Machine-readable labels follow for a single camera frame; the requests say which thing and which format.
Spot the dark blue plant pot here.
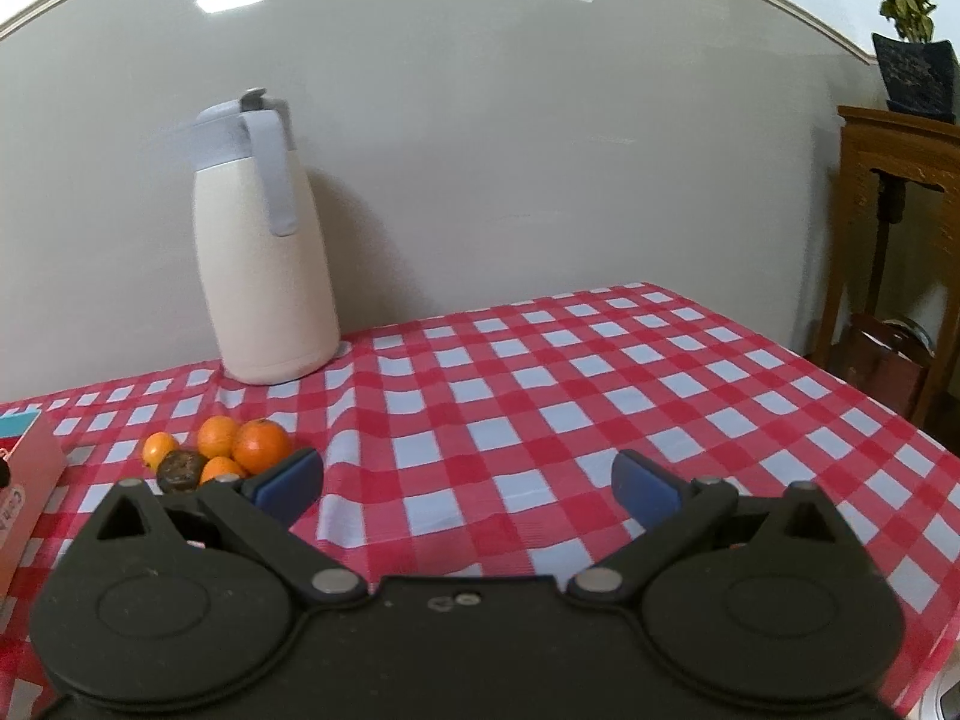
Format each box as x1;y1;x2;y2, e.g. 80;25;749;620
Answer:
871;31;959;123

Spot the red checked tablecloth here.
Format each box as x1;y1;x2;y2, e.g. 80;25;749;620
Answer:
0;281;960;720

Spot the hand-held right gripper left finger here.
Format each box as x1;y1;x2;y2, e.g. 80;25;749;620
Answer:
79;448;370;606

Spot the brown bag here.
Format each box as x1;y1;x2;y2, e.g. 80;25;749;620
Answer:
844;313;935;410

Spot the colourful cardboard box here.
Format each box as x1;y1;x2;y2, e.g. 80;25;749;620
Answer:
0;409;68;601

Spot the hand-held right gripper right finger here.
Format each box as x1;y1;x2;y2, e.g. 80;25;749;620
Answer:
565;449;857;606

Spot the white object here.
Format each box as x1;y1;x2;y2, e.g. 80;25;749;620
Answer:
919;679;960;720

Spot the dark round fruit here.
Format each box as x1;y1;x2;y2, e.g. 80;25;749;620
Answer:
155;450;209;494

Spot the cream thermos jug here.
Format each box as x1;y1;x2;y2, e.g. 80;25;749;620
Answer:
193;88;342;386

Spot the wooden plant stand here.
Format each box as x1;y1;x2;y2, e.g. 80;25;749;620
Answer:
808;105;960;425

